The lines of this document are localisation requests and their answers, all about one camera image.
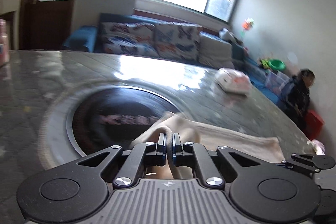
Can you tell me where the white plush toy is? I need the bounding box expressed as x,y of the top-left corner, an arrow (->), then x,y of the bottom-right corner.
219,28 -> 236,43

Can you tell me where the colourful pinwheel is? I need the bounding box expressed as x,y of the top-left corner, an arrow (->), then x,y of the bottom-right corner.
241,18 -> 255,39

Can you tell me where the green plastic basin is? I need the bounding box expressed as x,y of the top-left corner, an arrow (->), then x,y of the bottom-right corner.
268,59 -> 286,71

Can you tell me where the cream white shirt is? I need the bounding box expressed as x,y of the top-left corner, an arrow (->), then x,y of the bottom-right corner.
129,111 -> 284,179

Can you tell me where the red box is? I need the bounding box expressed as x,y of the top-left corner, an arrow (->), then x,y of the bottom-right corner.
304,110 -> 325,140

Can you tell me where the round black induction cooktop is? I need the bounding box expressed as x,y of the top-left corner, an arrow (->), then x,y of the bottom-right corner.
66,86 -> 180,156

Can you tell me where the dark wooden door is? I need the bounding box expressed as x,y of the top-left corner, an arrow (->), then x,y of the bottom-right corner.
18,0 -> 89,51

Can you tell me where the butterfly cushion left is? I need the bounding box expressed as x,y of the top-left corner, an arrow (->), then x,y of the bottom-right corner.
100,22 -> 158,57

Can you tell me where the butterfly cushion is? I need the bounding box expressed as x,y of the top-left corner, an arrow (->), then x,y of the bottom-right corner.
154,22 -> 202,61
100,22 -> 158,57

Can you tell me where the white pink small garment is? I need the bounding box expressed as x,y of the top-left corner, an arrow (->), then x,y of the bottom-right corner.
307,139 -> 325,155

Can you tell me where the child in dark jacket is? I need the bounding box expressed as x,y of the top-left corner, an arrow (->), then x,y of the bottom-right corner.
276,69 -> 315,131

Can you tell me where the blue sofa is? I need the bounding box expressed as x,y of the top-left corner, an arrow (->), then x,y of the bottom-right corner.
62,13 -> 278,103

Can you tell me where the clear plastic storage box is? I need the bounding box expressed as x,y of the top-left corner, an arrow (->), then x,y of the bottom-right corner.
265,71 -> 289,96

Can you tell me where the tissue pack white pink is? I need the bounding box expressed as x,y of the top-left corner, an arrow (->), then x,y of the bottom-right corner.
215,68 -> 252,96

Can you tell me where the pink cartoon cup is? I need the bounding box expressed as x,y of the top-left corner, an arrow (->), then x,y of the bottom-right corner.
0,19 -> 10,67

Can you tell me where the grey plain cushion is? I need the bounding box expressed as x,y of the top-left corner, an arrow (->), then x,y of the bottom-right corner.
199,32 -> 234,69

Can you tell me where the butterfly cushion right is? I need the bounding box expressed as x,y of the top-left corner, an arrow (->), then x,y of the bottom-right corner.
154,22 -> 202,61

